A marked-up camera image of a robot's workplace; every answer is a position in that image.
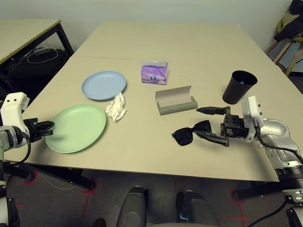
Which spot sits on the black bag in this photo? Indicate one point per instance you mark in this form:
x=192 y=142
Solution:
x=35 y=71

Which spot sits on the grey glasses case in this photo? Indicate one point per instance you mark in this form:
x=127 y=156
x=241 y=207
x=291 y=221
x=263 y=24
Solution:
x=172 y=104

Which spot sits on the purple tissue pack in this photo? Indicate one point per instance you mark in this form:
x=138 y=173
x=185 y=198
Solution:
x=154 y=73

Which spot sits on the light blue plate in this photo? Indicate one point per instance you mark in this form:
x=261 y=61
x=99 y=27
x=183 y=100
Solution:
x=101 y=85

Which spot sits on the black sunglasses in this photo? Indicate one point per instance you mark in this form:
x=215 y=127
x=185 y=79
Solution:
x=184 y=137

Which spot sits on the dark robot left leg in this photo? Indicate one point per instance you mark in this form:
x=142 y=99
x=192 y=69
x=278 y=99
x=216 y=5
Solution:
x=132 y=208

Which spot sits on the dark robot leg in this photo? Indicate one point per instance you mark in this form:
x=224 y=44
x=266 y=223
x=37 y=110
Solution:
x=196 y=210
x=132 y=208

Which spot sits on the grey robot torso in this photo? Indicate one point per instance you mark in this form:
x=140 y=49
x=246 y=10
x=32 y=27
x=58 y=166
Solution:
x=165 y=225

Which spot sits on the black plastic cup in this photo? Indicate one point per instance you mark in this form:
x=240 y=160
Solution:
x=234 y=94

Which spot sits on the person's black shoe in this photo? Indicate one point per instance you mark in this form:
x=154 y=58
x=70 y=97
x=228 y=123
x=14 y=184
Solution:
x=99 y=222

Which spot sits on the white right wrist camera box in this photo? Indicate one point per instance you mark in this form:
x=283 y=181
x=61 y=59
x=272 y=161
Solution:
x=251 y=106

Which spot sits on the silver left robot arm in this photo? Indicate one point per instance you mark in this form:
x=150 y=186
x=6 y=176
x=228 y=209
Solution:
x=9 y=138

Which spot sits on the dark jacket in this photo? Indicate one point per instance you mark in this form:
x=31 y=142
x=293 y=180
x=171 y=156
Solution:
x=293 y=30

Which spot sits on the white tissue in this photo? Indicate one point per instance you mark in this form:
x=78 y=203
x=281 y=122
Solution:
x=117 y=107

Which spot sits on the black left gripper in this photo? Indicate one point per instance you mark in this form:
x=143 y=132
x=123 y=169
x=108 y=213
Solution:
x=32 y=128

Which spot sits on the light green plate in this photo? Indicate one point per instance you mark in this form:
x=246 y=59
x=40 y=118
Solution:
x=75 y=127

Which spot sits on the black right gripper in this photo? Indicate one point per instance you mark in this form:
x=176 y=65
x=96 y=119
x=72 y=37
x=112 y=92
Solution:
x=234 y=126

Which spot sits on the wooden stool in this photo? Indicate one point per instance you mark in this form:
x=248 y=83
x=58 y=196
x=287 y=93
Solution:
x=281 y=52

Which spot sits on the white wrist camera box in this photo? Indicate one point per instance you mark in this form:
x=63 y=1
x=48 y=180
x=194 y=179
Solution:
x=11 y=106
x=251 y=106

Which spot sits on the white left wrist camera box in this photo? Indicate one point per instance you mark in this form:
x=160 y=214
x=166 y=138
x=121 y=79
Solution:
x=11 y=106

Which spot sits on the dark robot right leg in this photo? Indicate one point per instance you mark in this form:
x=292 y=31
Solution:
x=196 y=210

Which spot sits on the beige side table black frame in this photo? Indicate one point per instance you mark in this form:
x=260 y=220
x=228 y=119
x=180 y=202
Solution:
x=23 y=30

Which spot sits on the grey power adapter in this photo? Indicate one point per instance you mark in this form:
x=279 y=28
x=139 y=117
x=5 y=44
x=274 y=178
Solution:
x=40 y=52

